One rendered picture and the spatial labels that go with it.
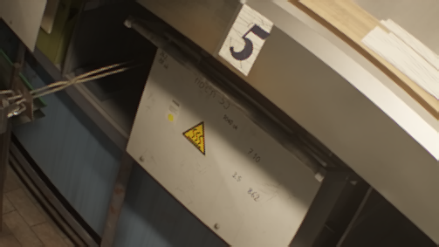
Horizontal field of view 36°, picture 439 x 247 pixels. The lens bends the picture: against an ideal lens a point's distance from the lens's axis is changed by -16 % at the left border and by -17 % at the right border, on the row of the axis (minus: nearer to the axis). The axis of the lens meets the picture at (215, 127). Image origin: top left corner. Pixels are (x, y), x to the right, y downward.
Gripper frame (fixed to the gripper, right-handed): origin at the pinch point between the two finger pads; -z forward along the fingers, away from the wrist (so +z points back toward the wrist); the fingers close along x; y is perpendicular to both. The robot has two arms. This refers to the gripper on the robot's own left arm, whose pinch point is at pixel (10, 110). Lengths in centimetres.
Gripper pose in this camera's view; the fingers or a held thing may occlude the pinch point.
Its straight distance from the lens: 205.0
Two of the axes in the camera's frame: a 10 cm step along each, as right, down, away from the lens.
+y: -7.0, -5.6, 4.4
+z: -6.5, 2.5, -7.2
